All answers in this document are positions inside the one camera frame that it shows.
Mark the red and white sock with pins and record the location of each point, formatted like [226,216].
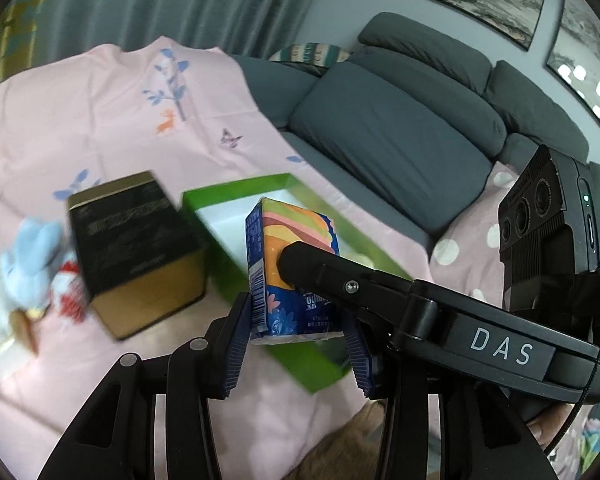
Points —
[67,300]

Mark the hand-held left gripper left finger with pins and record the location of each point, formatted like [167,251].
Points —
[235,345]

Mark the pink polka dot cloth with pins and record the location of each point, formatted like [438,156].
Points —
[470,240]

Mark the brown woven mat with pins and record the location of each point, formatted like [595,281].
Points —
[350,445]

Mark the light blue plush toy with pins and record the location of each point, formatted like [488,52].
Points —
[30,255]

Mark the blue tissue pack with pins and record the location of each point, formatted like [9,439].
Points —
[280,225]

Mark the yellow patterned curtain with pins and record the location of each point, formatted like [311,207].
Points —
[25,25]

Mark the green cardboard box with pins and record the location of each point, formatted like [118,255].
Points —
[305,367]

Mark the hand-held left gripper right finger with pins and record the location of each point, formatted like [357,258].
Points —
[361,362]

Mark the black and gold tin box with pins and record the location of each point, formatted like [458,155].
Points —
[130,230]

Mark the striped pillow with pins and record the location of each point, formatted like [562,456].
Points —
[310,54]

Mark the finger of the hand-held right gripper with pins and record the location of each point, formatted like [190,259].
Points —
[330,272]

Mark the grey curtain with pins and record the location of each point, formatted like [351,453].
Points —
[180,0]

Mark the grey sofa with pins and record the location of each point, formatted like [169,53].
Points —
[390,130]

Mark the pink printed bed sheet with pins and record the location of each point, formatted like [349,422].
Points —
[130,110]

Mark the person's right hand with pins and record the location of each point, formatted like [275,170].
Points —
[547,430]

